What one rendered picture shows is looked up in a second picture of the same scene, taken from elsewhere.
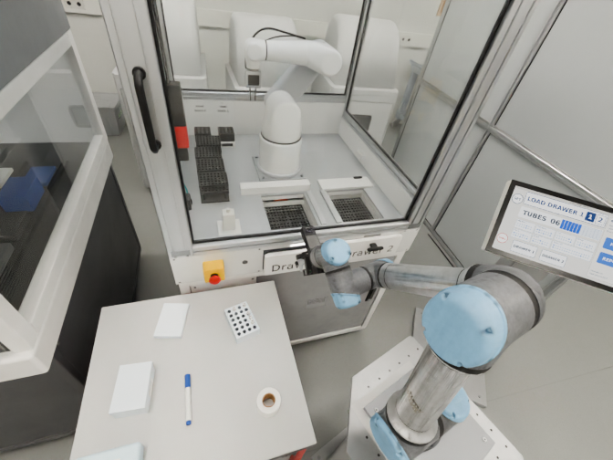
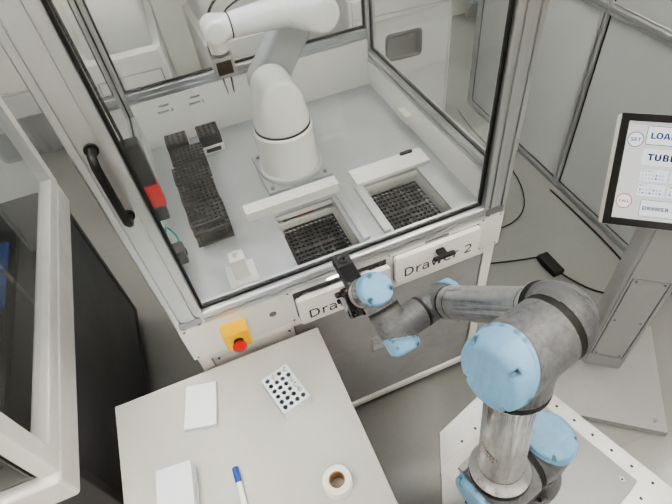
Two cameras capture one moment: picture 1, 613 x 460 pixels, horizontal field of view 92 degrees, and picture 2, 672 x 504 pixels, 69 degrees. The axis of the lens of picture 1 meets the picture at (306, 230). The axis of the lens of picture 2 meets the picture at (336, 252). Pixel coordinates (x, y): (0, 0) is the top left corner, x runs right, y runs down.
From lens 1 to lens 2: 29 cm
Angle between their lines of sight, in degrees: 7
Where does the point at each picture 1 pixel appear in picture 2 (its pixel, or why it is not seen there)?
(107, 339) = (132, 443)
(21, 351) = (47, 476)
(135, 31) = (76, 111)
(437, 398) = (507, 445)
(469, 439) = (601, 482)
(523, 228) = (651, 180)
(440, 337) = (480, 383)
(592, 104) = not seen: outside the picture
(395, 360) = not seen: hidden behind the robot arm
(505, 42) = not seen: outside the picture
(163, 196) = (152, 266)
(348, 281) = (397, 322)
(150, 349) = (185, 445)
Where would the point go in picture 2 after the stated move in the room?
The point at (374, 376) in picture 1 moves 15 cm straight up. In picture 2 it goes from (468, 426) to (474, 401)
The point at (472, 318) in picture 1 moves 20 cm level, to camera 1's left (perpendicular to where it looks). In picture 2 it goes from (500, 362) to (353, 366)
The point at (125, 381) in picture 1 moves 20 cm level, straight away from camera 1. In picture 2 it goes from (166, 488) to (114, 444)
